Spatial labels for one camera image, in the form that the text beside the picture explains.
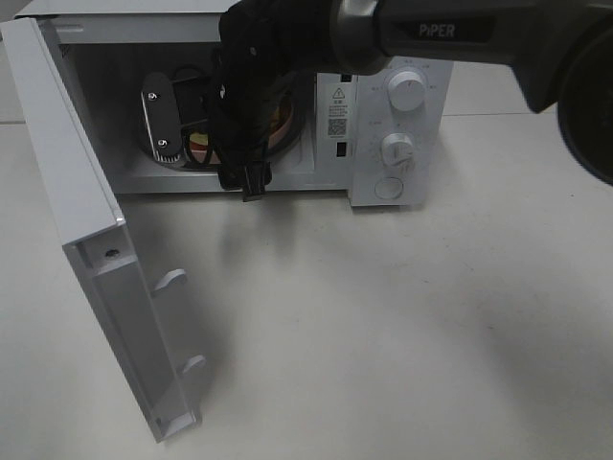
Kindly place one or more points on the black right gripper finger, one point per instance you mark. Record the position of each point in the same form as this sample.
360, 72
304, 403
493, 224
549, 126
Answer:
255, 179

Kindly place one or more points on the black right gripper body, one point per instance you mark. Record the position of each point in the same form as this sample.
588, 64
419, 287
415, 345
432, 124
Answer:
238, 125

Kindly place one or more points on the pink round plate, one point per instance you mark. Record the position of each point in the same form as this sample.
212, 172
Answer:
202, 154

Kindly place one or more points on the round white door button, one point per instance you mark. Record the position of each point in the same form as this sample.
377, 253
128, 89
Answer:
389, 188

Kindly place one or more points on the white timer knob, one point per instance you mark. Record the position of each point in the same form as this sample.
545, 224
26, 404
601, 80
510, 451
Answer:
396, 149

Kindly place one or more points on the white microwave door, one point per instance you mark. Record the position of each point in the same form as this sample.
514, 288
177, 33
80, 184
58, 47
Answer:
138, 316

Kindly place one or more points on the sandwich with lettuce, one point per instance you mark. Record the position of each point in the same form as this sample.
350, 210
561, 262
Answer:
278, 128

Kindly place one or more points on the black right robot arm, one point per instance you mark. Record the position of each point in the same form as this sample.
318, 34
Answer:
559, 51

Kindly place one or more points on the glass microwave turntable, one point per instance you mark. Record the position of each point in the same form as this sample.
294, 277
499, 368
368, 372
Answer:
141, 138

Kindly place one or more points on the white microwave oven body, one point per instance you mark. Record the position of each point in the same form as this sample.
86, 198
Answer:
89, 73

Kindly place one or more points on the upper white power knob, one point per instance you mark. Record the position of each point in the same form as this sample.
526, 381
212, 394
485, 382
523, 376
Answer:
406, 90

